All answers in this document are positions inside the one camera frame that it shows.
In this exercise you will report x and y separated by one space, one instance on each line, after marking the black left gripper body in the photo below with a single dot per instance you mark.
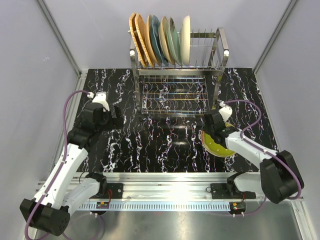
106 123

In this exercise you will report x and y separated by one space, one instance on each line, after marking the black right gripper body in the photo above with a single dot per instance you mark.
207 129

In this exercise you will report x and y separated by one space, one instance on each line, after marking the yellow green dotted plate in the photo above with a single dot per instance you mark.
221 151

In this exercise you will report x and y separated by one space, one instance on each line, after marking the cream bird painted plate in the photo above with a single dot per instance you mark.
148 42

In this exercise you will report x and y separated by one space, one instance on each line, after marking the cream yellow bird plate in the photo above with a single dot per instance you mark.
163 40

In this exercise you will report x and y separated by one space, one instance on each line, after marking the pale green bottom plate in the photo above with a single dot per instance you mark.
173 42

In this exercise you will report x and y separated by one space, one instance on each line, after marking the woven bamboo tray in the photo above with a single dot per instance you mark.
141 33
135 38

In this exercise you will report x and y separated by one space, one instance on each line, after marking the teal scalloped plate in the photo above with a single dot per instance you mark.
155 24

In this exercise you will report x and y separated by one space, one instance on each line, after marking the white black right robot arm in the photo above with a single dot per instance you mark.
279 177

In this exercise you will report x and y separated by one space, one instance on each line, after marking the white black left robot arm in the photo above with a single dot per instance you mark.
52 206

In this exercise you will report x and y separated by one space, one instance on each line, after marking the stainless steel dish rack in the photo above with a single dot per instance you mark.
182 90

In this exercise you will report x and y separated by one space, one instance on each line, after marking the pink rimmed plate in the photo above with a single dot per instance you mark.
202 138

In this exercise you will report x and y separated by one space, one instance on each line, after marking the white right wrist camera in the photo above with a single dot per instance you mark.
225 111

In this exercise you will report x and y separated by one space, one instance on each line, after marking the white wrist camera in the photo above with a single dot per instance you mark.
100 98
225 111

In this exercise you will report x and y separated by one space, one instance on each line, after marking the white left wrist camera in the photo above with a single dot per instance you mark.
100 98

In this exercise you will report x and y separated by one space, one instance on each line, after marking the white slotted cable duct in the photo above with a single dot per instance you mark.
162 206

